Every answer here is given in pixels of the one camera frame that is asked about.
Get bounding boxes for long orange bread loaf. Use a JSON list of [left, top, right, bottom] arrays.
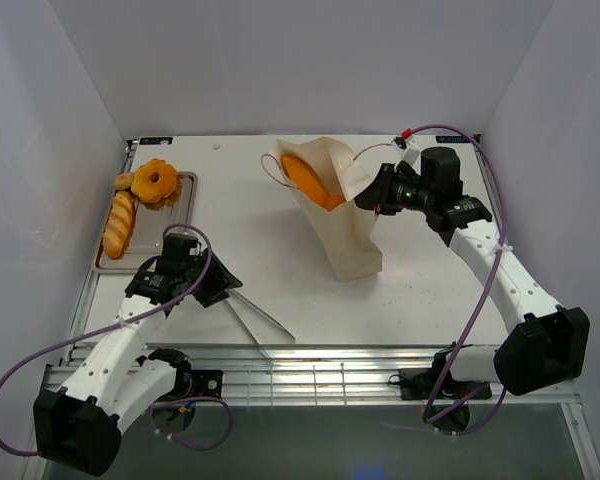
[[281, 154, 346, 211]]

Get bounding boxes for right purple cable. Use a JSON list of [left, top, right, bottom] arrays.
[[412, 122, 511, 424]]

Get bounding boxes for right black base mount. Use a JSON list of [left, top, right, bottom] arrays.
[[387, 368, 492, 400]]

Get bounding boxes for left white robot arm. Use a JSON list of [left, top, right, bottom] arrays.
[[33, 233, 243, 476]]

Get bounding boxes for orange ring bread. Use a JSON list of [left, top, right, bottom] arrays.
[[131, 158, 178, 204]]

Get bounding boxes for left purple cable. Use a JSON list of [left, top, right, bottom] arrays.
[[0, 223, 214, 457]]

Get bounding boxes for beige paper bag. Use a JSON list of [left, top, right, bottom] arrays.
[[260, 137, 383, 281]]

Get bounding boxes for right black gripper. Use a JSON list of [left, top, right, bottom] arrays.
[[350, 164, 433, 216]]

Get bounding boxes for aluminium frame rail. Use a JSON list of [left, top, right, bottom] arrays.
[[39, 344, 581, 409]]

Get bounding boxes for striped baguette bread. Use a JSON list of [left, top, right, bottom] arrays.
[[102, 191, 135, 260]]

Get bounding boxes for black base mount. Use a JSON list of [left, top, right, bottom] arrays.
[[185, 370, 224, 398], [387, 368, 492, 400]]

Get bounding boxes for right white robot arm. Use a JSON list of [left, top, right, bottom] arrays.
[[354, 146, 590, 397]]

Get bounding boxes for purple cable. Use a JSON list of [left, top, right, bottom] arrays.
[[412, 122, 511, 424], [0, 223, 214, 457]]

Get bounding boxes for small round bun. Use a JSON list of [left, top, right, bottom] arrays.
[[113, 172, 133, 191]]

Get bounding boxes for metal tongs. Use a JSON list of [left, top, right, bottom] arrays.
[[225, 289, 296, 361]]

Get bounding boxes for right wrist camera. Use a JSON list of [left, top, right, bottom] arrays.
[[391, 129, 420, 172]]

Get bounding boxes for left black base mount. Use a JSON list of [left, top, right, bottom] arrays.
[[185, 370, 224, 398]]

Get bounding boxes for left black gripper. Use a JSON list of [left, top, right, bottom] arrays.
[[181, 247, 243, 308]]

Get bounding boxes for metal tray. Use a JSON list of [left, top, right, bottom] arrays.
[[92, 171, 198, 274]]

